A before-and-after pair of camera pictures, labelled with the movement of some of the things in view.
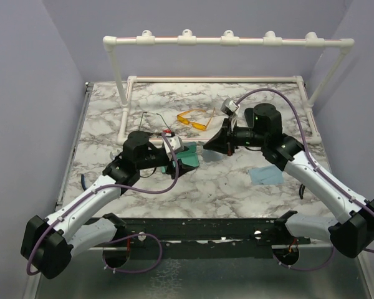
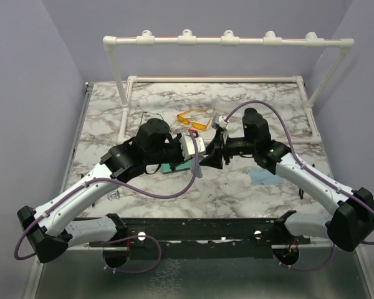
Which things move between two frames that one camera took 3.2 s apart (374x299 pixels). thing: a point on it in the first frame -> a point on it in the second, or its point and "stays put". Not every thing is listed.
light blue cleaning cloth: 266,175 stays put
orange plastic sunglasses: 199,126 stays put
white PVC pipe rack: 227,38 stays put
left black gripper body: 171,169 -> 176,151
